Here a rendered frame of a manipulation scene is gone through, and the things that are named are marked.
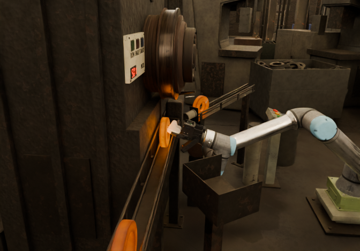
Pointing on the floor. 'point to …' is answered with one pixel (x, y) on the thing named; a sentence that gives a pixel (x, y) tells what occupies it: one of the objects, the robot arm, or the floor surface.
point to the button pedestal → (271, 158)
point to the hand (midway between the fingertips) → (165, 128)
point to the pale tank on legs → (278, 8)
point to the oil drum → (248, 41)
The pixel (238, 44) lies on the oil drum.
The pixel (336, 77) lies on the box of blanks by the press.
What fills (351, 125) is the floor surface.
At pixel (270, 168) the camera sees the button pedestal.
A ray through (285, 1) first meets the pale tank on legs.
